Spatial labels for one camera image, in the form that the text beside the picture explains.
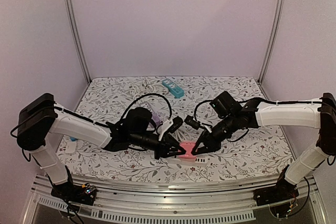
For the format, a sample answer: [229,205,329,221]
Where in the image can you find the right aluminium frame post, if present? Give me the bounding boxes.
[257,0,285,85]

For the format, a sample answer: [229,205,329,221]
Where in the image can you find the white power strip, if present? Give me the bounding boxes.
[166,156,209,167]

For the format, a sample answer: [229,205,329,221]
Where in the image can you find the white coiled cable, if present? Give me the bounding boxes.
[125,77,169,104]

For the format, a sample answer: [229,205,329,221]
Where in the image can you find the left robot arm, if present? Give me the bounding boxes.
[10,93,186,200]

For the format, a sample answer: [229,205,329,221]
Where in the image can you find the teal power strip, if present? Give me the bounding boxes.
[162,79,184,99]

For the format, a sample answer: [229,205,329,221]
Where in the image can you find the aluminium frame post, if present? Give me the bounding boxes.
[64,0,92,84]
[257,0,285,85]

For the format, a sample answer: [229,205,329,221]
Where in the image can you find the white plug adapter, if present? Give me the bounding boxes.
[65,141,77,154]

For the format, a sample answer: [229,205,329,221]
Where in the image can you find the left aluminium frame post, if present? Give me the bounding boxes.
[64,0,92,84]

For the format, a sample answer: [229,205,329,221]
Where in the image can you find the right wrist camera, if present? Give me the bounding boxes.
[184,115,212,133]

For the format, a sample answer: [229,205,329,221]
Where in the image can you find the purple power strip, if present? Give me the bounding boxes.
[141,102,161,126]

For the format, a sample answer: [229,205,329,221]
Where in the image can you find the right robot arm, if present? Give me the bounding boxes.
[191,91,335,201]

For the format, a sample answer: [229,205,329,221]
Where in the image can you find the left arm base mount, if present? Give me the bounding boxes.
[51,182,97,206]

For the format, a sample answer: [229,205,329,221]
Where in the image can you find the pink plug adapter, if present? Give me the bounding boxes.
[179,141,195,159]

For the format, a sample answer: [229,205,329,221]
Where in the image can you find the floral patterned table mat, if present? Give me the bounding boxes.
[57,77,293,184]

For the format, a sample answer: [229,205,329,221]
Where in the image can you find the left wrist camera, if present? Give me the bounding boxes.
[159,116,183,141]

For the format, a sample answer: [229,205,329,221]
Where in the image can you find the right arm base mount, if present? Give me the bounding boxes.
[253,181,299,206]

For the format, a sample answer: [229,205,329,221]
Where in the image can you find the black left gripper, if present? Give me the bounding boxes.
[130,132,186,161]

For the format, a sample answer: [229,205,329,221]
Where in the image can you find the aluminium front rail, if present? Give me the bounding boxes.
[21,175,329,223]

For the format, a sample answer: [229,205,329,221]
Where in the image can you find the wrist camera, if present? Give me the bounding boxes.
[184,115,212,133]
[159,116,183,141]

